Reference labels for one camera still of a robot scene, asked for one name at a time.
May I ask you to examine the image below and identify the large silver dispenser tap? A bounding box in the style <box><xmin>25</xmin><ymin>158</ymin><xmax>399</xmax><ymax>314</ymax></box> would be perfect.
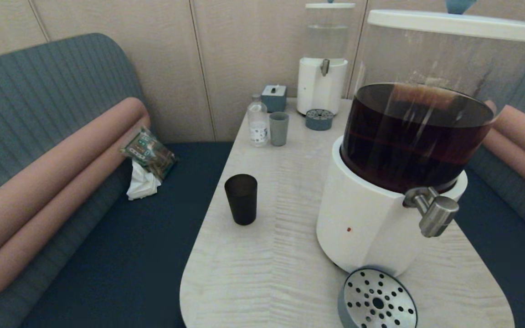
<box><xmin>402</xmin><ymin>187</ymin><xmax>460</xmax><ymax>238</ymax></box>

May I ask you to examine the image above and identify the small water beverage dispenser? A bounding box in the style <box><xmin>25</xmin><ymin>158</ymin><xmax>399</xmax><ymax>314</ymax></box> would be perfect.
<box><xmin>297</xmin><ymin>7</ymin><xmax>354</xmax><ymax>116</ymax></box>

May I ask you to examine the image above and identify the small round grey drip tray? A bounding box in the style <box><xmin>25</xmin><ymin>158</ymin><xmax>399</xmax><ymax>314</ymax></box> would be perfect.
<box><xmin>305</xmin><ymin>109</ymin><xmax>335</xmax><ymax>131</ymax></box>

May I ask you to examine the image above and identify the grey plastic cup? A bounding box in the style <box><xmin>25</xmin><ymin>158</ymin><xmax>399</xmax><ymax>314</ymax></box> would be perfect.
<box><xmin>269</xmin><ymin>112</ymin><xmax>289</xmax><ymax>147</ymax></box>

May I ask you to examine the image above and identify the grey square tissue box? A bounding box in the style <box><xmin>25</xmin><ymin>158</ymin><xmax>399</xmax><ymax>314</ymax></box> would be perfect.
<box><xmin>261</xmin><ymin>85</ymin><xmax>288</xmax><ymax>113</ymax></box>

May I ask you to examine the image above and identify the green snack packet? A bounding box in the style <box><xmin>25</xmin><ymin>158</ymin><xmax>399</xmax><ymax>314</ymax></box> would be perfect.
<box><xmin>120</xmin><ymin>127</ymin><xmax>179</xmax><ymax>181</ymax></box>

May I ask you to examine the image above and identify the black plastic cup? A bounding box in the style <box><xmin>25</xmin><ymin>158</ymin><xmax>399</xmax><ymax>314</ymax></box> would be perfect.
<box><xmin>224</xmin><ymin>174</ymin><xmax>258</xmax><ymax>226</ymax></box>

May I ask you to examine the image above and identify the small white dispenser lid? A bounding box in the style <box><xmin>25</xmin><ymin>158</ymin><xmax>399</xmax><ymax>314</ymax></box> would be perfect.
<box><xmin>305</xmin><ymin>0</ymin><xmax>356</xmax><ymax>10</ymax></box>

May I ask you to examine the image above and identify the crumpled white tissue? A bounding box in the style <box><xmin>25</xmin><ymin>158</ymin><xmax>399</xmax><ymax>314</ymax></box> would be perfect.
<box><xmin>127</xmin><ymin>159</ymin><xmax>162</xmax><ymax>201</ymax></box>

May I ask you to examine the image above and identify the large white dispenser lid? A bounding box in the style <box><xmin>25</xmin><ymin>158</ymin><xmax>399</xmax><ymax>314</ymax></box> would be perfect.
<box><xmin>367</xmin><ymin>0</ymin><xmax>525</xmax><ymax>44</ymax></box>

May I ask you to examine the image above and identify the large round perforated drip tray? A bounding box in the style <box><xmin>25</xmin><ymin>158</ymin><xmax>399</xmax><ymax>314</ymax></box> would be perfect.
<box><xmin>338</xmin><ymin>268</ymin><xmax>418</xmax><ymax>328</ymax></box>

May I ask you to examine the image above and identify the dark blue sofa seat cushion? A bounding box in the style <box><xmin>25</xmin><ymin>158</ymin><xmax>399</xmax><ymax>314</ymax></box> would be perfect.
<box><xmin>21</xmin><ymin>143</ymin><xmax>235</xmax><ymax>328</ymax></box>
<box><xmin>454</xmin><ymin>169</ymin><xmax>525</xmax><ymax>328</ymax></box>

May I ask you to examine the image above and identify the clear plastic bottle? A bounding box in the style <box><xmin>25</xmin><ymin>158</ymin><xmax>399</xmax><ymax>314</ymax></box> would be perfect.
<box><xmin>247</xmin><ymin>94</ymin><xmax>269</xmax><ymax>147</ymax></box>

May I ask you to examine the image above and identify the large tea beverage dispenser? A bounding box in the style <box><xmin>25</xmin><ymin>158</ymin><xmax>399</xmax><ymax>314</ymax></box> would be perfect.
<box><xmin>316</xmin><ymin>28</ymin><xmax>525</xmax><ymax>277</ymax></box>

